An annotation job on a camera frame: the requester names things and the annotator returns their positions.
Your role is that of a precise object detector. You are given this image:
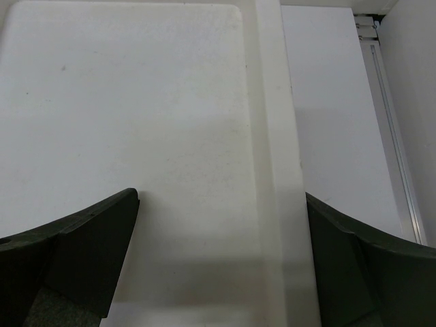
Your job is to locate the white drawer cabinet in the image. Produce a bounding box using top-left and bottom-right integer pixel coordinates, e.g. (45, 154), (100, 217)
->
(1, 1), (321, 326)

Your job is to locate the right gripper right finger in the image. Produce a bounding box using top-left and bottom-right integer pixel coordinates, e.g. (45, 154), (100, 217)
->
(306, 194), (435, 326)

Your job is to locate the right side aluminium rail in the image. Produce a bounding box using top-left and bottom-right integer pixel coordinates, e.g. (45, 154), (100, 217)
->
(354, 14), (428, 245)

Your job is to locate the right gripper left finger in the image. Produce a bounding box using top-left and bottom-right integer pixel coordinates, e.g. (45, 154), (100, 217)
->
(1, 188), (140, 326)

